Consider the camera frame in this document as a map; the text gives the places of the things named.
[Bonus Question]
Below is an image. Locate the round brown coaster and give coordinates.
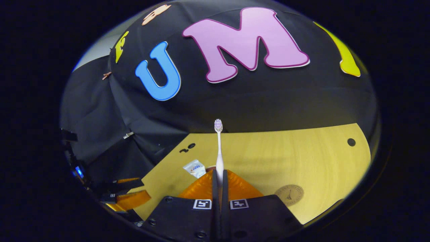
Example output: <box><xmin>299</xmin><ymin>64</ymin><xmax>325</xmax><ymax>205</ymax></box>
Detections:
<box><xmin>274</xmin><ymin>184</ymin><xmax>305</xmax><ymax>207</ymax></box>

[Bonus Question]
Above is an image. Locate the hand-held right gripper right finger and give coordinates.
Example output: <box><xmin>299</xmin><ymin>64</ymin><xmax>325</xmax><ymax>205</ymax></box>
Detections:
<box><xmin>221</xmin><ymin>169</ymin><xmax>303</xmax><ymax>242</ymax></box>

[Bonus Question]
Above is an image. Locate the wooden desktop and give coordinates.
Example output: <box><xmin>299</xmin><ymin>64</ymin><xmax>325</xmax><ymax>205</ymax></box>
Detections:
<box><xmin>129</xmin><ymin>123</ymin><xmax>372</xmax><ymax>225</ymax></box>

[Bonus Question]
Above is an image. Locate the white toothpaste tube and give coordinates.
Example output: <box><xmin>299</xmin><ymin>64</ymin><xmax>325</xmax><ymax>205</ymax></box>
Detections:
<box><xmin>182</xmin><ymin>159</ymin><xmax>207</xmax><ymax>179</ymax></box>

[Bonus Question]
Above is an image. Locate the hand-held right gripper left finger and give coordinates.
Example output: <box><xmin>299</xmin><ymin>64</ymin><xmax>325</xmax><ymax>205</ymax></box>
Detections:
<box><xmin>140</xmin><ymin>169</ymin><xmax>221</xmax><ymax>242</ymax></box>

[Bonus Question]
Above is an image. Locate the pale pink toothbrush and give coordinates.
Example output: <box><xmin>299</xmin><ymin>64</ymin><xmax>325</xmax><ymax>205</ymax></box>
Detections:
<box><xmin>214</xmin><ymin>119</ymin><xmax>224</xmax><ymax>189</ymax></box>

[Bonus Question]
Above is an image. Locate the black backdrop cloth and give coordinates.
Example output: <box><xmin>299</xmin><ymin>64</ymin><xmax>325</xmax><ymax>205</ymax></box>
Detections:
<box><xmin>60</xmin><ymin>0</ymin><xmax>380</xmax><ymax>189</ymax></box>

